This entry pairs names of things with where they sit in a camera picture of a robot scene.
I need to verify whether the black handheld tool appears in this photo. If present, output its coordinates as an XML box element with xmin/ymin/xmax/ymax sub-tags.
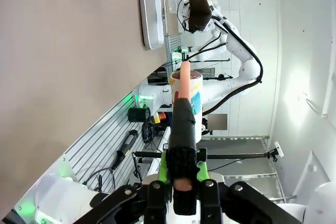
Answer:
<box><xmin>112</xmin><ymin>129</ymin><xmax>139</xmax><ymax>170</ymax></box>

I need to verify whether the black stand pole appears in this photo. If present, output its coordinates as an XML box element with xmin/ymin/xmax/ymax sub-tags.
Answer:
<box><xmin>134</xmin><ymin>141</ymin><xmax>285</xmax><ymax>163</ymax></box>

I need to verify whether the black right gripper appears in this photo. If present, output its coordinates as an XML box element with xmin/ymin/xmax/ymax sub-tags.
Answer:
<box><xmin>187</xmin><ymin>23</ymin><xmax>201</xmax><ymax>34</ymax></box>

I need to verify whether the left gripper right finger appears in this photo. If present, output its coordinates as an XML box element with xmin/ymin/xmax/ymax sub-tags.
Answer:
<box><xmin>196</xmin><ymin>161</ymin><xmax>302</xmax><ymax>224</ymax></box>

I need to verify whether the slotted aluminium board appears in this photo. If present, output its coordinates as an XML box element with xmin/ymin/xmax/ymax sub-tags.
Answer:
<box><xmin>15</xmin><ymin>87</ymin><xmax>172</xmax><ymax>209</ymax></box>

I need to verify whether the black cable bundle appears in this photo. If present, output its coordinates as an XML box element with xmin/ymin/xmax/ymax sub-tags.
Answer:
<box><xmin>141</xmin><ymin>121</ymin><xmax>159</xmax><ymax>144</ymax></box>

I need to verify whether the white plastic tray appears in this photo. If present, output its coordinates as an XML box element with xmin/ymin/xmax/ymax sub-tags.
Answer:
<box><xmin>137</xmin><ymin>0</ymin><xmax>166</xmax><ymax>50</ymax></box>

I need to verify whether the black round cup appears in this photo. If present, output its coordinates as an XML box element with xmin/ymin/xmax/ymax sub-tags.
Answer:
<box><xmin>128</xmin><ymin>106</ymin><xmax>151</xmax><ymax>123</ymax></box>

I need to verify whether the white mug with colourful print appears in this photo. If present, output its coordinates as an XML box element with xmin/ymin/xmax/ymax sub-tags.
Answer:
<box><xmin>166</xmin><ymin>60</ymin><xmax>204</xmax><ymax>217</ymax></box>

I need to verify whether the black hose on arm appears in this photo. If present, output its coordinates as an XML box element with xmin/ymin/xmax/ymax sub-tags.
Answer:
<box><xmin>204</xmin><ymin>15</ymin><xmax>264</xmax><ymax>116</ymax></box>

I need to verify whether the yellow red emergency stop button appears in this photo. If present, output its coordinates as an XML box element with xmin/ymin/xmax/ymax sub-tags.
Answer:
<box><xmin>153</xmin><ymin>112</ymin><xmax>166</xmax><ymax>125</ymax></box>

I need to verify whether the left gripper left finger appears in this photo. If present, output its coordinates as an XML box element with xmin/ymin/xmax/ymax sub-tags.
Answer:
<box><xmin>76</xmin><ymin>153</ymin><xmax>169</xmax><ymax>224</ymax></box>

